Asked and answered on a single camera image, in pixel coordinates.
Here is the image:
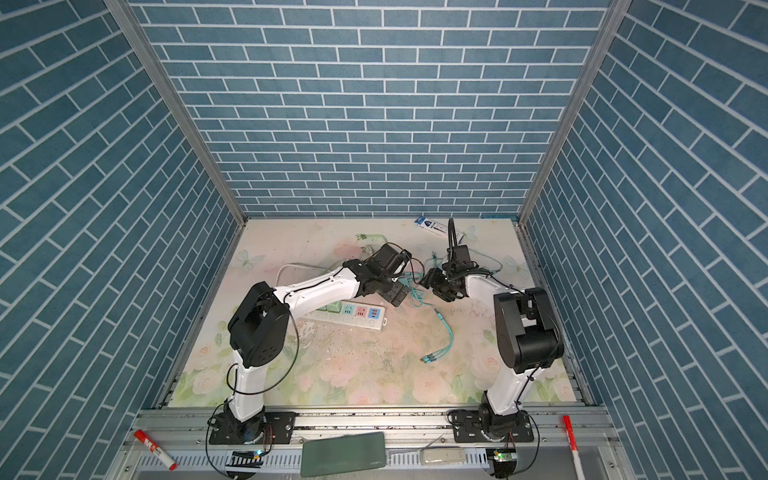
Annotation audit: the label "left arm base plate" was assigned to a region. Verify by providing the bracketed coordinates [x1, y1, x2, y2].
[208, 408, 296, 446]

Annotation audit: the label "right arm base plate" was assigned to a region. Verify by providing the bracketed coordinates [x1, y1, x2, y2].
[446, 409, 534, 443]

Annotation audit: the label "white power strip coloured sockets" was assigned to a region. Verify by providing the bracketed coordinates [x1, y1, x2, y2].
[276, 263, 387, 332]

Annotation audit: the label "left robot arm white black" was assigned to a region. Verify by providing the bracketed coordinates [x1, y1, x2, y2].
[226, 243, 412, 423]

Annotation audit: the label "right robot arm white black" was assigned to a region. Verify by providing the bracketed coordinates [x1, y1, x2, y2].
[420, 244, 564, 430]

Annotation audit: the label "red white pen right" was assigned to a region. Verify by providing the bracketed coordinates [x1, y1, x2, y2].
[562, 415, 586, 480]

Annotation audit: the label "blue white toothpaste box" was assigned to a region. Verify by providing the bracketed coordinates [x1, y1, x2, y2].
[415, 217, 448, 237]

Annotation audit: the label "green rectangular pad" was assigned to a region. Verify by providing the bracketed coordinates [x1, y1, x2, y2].
[300, 432, 387, 478]

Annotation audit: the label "red marker left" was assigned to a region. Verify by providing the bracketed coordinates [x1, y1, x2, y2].
[133, 430, 178, 471]

